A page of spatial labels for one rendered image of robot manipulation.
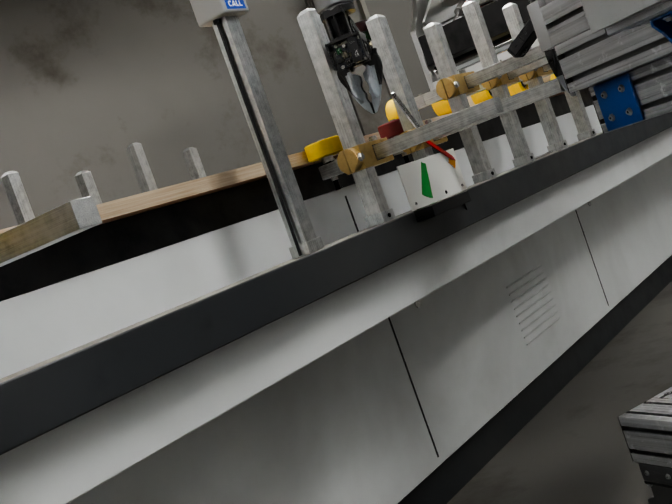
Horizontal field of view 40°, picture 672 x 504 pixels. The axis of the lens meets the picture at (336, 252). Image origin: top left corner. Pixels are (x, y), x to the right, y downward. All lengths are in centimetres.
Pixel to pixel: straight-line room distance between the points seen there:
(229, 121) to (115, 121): 82
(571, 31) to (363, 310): 64
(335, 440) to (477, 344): 67
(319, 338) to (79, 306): 42
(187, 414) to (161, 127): 533
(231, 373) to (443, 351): 96
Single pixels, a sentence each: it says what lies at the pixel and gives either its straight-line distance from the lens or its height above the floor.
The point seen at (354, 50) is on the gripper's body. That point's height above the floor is 103.
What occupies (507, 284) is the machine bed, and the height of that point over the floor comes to 38.
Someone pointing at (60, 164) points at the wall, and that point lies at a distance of 647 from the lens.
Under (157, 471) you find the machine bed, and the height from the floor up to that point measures 44.
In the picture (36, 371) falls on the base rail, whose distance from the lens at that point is 122.
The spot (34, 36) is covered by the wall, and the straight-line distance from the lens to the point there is 667.
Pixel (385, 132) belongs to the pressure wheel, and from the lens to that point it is 214.
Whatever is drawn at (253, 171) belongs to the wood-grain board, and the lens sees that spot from 185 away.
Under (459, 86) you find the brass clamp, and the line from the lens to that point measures 230.
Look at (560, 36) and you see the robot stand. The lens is 173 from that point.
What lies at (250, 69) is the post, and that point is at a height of 105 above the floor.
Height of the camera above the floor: 76
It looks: 3 degrees down
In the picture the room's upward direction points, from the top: 20 degrees counter-clockwise
